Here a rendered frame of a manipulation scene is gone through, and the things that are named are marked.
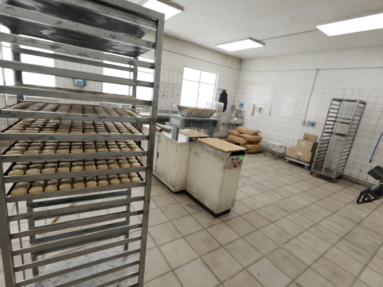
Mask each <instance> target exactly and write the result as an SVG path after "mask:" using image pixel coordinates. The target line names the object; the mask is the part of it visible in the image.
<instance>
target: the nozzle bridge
mask: <svg viewBox="0 0 383 287"><path fill-rule="evenodd" d="M193 120H194V122H195V124H196V125H195V127H194V124H193ZM200 121H201V123H202V127H200V125H201V124H200ZM206 121H207V122H208V127H206V125H207V123H206ZM191 122H192V126H191V127H190V124H191ZM198 122H199V124H200V125H199V126H198V127H197V123H198ZM204 122H205V127H203V123H204ZM209 123H210V124H209ZM169 125H170V126H172V127H173V128H172V139H174V140H176V141H178V134H179V129H207V134H206V135H208V136H211V138H213V133H214V129H219V125H220V119H217V118H213V117H211V118H198V117H185V116H181V115H180V114H170V118H169Z"/></svg>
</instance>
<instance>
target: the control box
mask: <svg viewBox="0 0 383 287"><path fill-rule="evenodd" d="M241 157H242V159H241ZM243 157H244V156H243V155H237V156H232V157H230V158H229V161H228V165H227V168H228V169H230V168H234V167H240V166H242V162H243ZM237 158H238V160H237ZM232 159H234V160H233V161H232ZM239 161H240V162H241V163H238V162H239ZM234 162H235V164H234V165H233V163H234ZM235 165H236V166H235ZM237 165H238V166H237Z"/></svg>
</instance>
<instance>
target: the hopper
mask: <svg viewBox="0 0 383 287"><path fill-rule="evenodd" d="M177 108H178V110H179V112H180V115H181V116H185V117H198V118H211V117H212V115H213V114H214V113H215V112H216V111H217V110H216V109H210V108H203V107H196V106H183V105H177Z"/></svg>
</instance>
